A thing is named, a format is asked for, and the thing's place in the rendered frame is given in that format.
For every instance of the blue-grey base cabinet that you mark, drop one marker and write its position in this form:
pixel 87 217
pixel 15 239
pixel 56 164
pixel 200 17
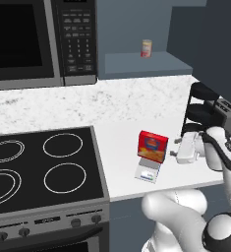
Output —
pixel 125 226

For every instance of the red boxed food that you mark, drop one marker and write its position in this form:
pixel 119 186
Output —
pixel 152 146

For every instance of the dark blue-grey cabinet door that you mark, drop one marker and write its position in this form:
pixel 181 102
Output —
pixel 212 46

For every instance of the blue-grey open wall cabinet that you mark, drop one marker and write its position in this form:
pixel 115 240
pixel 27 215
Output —
pixel 133 32

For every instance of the grey toaster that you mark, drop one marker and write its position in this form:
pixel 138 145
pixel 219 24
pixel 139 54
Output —
pixel 226 114

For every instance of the black stove knob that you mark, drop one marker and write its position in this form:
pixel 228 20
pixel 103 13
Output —
pixel 24 232
pixel 96 218
pixel 75 223
pixel 1 236

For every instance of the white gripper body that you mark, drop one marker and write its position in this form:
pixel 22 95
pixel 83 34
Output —
pixel 187 149

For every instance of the black hob with oven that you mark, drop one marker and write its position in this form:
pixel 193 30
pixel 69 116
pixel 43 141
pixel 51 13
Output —
pixel 45 170

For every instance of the red and yellow can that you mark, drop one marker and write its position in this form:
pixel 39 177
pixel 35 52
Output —
pixel 146 48

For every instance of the black microwave oven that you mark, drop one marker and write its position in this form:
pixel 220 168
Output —
pixel 38 39

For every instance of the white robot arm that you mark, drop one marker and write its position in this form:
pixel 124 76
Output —
pixel 182 216

